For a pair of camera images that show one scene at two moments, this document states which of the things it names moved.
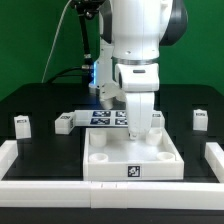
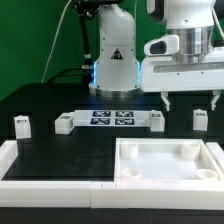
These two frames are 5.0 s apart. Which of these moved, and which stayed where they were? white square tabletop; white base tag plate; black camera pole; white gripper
Moved: white square tabletop; white gripper
Stayed: white base tag plate; black camera pole
